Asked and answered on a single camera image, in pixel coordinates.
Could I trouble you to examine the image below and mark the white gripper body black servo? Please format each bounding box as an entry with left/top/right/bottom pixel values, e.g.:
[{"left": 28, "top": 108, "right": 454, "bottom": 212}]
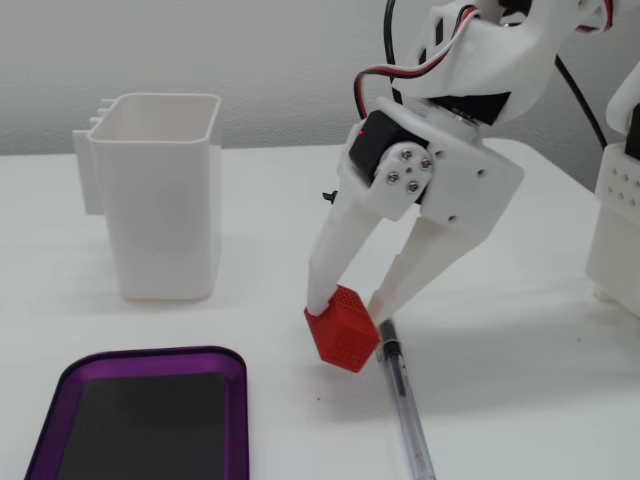
[{"left": 348, "top": 96, "right": 526, "bottom": 237}]

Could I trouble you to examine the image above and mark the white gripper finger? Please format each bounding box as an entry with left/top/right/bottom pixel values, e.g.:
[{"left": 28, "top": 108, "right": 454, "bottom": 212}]
[
  {"left": 305, "top": 142, "right": 436, "bottom": 316},
  {"left": 368, "top": 214, "right": 490, "bottom": 322}
]

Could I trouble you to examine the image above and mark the red studded cube block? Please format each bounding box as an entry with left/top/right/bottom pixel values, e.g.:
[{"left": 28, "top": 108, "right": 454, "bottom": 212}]
[{"left": 303, "top": 284, "right": 382, "bottom": 374}]

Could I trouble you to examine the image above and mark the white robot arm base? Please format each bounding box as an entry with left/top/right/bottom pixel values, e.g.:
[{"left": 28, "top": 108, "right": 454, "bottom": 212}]
[{"left": 584, "top": 63, "right": 640, "bottom": 322}]

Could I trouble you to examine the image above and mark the purple metal tin box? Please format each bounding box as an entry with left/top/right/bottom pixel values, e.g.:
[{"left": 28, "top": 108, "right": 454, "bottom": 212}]
[{"left": 23, "top": 345, "right": 249, "bottom": 480}]

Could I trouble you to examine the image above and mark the clear black ballpoint pen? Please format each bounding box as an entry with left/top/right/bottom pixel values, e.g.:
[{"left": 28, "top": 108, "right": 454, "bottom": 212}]
[{"left": 375, "top": 319, "right": 437, "bottom": 480}]

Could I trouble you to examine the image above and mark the white plastic cup container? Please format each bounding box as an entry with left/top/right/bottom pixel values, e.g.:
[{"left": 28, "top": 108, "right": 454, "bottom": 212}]
[{"left": 72, "top": 92, "right": 223, "bottom": 302}]

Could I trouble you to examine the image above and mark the red white black servo wire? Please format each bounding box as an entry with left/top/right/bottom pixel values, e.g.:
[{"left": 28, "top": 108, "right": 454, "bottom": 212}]
[{"left": 354, "top": 3, "right": 482, "bottom": 122}]

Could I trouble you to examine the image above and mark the black cable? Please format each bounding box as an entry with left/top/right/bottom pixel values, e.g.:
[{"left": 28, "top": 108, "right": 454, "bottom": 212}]
[{"left": 383, "top": 0, "right": 609, "bottom": 152}]

